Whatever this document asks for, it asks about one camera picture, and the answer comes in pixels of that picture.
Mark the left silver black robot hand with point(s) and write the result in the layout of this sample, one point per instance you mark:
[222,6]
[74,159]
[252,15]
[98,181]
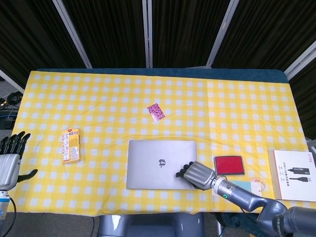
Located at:
[8,170]

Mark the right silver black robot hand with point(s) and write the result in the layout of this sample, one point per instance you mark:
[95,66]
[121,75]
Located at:
[200,175]

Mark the grey laptop computer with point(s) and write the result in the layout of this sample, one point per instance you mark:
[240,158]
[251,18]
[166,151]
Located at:
[153,172]

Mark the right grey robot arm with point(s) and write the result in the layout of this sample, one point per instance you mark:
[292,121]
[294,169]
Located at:
[237,195]

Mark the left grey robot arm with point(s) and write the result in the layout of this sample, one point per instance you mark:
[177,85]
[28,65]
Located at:
[3,205]

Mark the red ink pad case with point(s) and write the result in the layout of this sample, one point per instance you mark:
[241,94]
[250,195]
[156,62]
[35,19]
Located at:
[229,165]

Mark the light teal paper sheet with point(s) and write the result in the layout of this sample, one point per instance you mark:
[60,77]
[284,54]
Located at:
[243,186]

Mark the yellow printed cardboard box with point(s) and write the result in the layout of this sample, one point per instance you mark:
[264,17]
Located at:
[71,145]

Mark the grey robot torso base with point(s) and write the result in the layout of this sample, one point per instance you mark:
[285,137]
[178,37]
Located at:
[148,224]

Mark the pink patterned card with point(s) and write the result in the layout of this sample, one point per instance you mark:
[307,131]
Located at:
[156,112]

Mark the yellow white checked tablecloth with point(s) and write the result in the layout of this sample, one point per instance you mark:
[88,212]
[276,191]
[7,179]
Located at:
[111,103]

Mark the white partition frame post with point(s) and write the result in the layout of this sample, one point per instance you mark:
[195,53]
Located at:
[300,61]
[71,32]
[222,32]
[147,32]
[10,80]

